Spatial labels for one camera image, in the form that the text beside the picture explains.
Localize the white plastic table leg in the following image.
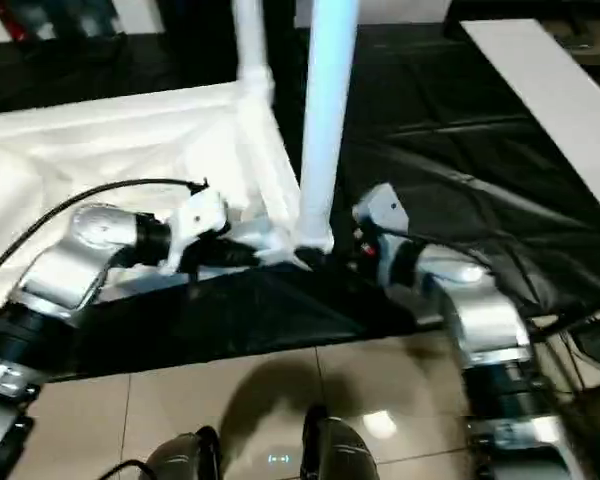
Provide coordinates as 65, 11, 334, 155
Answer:
293, 0, 362, 257
232, 0, 277, 103

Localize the white plastic table top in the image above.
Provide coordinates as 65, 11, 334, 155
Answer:
0, 78, 335, 301

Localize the white cabinet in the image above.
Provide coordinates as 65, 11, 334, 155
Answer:
0, 0, 167, 43

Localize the black right robot foot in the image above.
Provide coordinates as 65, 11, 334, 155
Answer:
300, 406, 383, 480

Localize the white flat board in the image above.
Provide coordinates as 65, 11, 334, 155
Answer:
460, 19, 600, 233

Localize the black robot foot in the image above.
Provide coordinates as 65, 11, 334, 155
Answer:
140, 427, 223, 480
300, 406, 383, 480

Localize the black power adapter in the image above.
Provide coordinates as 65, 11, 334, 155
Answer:
572, 328, 600, 369

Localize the black left robot foot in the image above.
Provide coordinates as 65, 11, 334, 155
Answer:
140, 427, 223, 480

